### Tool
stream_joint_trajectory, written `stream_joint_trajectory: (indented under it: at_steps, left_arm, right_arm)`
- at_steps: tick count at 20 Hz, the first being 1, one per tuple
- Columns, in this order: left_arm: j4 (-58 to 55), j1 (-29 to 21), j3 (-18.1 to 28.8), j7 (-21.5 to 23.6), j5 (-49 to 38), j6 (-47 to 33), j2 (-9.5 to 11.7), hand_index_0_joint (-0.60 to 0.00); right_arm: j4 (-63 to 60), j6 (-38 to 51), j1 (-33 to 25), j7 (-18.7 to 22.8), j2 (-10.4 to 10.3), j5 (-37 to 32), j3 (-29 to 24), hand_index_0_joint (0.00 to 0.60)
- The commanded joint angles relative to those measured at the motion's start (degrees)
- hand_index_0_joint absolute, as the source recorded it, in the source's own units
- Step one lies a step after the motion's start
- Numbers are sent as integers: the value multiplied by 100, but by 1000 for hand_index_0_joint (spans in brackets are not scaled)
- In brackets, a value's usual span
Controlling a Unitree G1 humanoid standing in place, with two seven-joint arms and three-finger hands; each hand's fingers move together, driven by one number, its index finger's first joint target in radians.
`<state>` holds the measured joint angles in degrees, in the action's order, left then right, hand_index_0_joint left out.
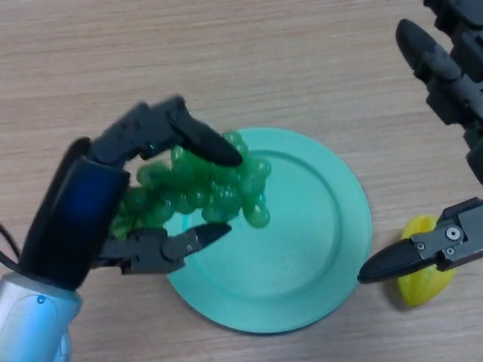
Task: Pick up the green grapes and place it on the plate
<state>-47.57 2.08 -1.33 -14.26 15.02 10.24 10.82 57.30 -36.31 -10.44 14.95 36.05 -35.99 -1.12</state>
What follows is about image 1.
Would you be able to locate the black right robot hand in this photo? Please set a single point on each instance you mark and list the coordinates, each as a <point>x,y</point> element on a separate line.
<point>449,90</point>

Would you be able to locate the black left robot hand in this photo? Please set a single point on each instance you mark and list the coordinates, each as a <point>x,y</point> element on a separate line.
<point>71,218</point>

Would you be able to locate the green grapes bunch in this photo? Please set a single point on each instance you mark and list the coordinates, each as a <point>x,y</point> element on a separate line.
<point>196,181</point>

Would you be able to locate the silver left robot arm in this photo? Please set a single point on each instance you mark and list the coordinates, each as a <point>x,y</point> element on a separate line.
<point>30,320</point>

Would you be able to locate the round green plate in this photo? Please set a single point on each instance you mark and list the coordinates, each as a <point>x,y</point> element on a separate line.
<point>302,245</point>

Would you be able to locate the yellow starfruit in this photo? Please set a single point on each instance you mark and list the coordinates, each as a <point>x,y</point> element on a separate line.
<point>422,286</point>

